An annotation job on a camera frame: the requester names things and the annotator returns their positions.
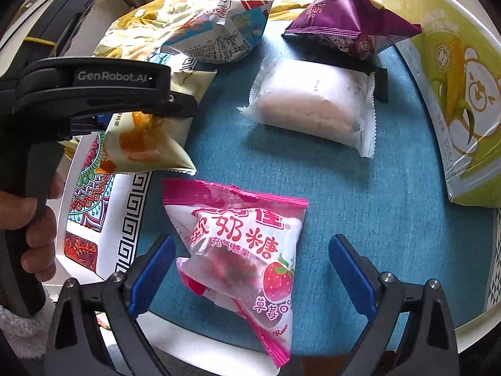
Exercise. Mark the green cardboard box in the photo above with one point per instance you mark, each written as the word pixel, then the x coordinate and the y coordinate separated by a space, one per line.
pixel 462 86

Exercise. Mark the person's left hand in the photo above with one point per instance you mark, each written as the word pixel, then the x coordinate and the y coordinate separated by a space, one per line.
pixel 39 231

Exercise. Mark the yellow packet with orange print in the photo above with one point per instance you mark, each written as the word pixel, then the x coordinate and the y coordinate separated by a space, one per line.
pixel 148 145

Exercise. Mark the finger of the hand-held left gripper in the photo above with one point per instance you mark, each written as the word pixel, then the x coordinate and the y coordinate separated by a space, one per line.
pixel 109 86

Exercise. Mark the pink strawberry candy packet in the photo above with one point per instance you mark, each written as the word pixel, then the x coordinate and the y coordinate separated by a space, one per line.
pixel 235 243

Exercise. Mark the purple snack packet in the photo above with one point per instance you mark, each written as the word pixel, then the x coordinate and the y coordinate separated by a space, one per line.
pixel 344 15

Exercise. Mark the patterned white bag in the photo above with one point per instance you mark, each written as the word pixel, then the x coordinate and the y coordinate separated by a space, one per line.
pixel 113 211

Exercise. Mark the white and blue printed packet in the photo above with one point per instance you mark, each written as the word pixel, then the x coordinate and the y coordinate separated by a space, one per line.
pixel 223 31

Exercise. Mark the frosted white pastry packet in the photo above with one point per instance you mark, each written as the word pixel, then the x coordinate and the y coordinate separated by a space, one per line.
pixel 309 98

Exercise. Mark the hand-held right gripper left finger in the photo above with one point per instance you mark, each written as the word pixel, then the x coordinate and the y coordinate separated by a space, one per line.
pixel 152 274

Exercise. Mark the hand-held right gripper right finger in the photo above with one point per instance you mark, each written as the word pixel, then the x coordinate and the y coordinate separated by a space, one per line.
pixel 352 270

